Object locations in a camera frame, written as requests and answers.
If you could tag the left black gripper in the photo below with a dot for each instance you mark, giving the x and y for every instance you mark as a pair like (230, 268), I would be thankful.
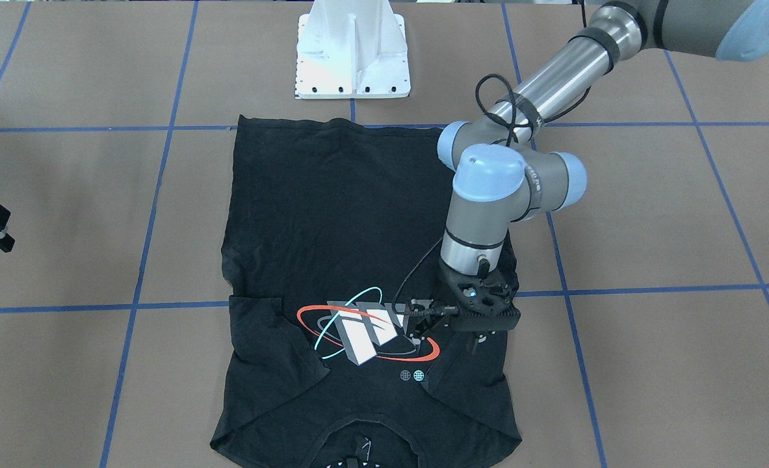
(425, 320)

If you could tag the black graphic t-shirt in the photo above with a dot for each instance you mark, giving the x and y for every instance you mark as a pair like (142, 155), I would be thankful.
(320, 211)

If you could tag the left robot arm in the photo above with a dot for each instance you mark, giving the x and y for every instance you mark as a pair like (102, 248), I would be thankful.
(499, 179)

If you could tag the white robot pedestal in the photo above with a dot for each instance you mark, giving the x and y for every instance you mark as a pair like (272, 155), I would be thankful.
(352, 50)

